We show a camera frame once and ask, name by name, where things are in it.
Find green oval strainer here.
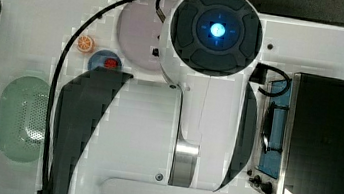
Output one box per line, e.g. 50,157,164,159
0,76,50,163

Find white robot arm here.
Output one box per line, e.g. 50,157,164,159
38,0,263,194

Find orange slice toy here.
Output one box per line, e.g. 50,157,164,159
77,35,95,54

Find blue bowl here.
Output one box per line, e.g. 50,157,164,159
87,50,122,70

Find red strawberry in bowl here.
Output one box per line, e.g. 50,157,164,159
104,57,119,69

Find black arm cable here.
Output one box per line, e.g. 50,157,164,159
35,0,178,194

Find lilac round plate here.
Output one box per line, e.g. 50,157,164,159
117,0,163,73

